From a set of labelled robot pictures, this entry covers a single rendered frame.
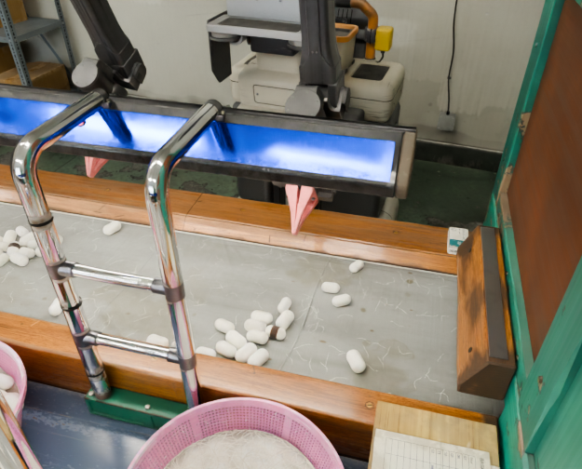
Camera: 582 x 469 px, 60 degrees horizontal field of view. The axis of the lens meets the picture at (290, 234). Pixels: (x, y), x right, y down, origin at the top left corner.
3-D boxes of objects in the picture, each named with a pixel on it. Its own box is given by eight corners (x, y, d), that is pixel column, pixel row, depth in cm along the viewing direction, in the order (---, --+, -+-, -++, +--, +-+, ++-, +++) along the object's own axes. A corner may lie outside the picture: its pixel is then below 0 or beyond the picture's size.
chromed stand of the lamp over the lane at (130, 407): (148, 324, 91) (88, 81, 65) (253, 345, 87) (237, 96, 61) (89, 413, 77) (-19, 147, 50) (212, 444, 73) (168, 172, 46)
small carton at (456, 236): (447, 234, 98) (449, 226, 97) (466, 237, 97) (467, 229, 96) (447, 253, 93) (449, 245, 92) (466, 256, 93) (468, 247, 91)
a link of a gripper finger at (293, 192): (320, 234, 79) (331, 177, 81) (276, 226, 80) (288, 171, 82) (324, 243, 85) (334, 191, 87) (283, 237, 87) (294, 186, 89)
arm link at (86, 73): (149, 69, 111) (116, 62, 113) (121, 37, 100) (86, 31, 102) (128, 117, 109) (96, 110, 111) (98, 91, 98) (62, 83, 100)
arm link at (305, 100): (351, 93, 89) (304, 90, 92) (343, 54, 78) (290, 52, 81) (339, 155, 87) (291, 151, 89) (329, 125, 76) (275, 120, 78)
